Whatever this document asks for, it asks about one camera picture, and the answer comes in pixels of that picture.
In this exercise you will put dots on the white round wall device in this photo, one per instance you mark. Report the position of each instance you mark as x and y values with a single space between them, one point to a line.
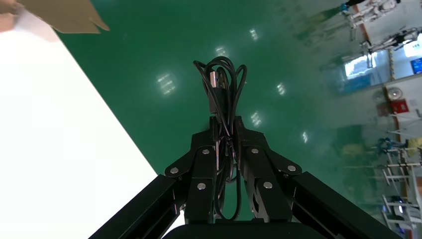
394 94

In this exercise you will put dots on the blue wall screen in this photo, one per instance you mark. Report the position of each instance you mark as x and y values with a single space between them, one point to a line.
417 65

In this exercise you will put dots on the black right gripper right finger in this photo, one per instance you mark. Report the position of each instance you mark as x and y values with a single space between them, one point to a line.
260 171

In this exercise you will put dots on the brown cardboard storage box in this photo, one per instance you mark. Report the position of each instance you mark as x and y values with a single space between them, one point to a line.
59 16

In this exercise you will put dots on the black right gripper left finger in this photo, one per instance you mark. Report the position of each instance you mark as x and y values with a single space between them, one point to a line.
201 171

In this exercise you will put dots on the white metal frame rack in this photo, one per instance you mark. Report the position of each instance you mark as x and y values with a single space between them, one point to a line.
400 175

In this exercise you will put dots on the red fire equipment box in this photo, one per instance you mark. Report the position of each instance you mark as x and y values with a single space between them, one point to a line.
399 106

